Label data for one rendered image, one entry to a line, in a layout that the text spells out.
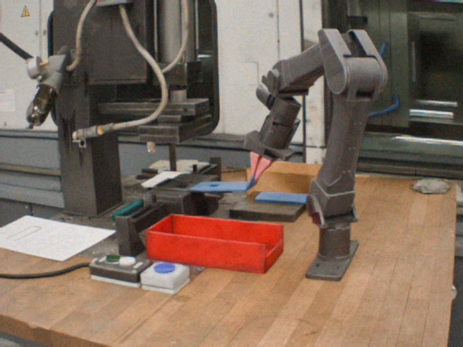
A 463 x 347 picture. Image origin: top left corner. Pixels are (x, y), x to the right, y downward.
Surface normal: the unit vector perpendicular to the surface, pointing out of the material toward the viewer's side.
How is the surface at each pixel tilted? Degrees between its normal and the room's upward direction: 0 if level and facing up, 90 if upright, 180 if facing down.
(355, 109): 110
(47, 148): 90
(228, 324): 0
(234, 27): 90
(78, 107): 90
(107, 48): 90
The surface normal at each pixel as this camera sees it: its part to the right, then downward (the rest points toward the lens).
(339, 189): 0.36, 0.54
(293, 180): -0.37, 0.24
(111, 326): -0.03, -0.97
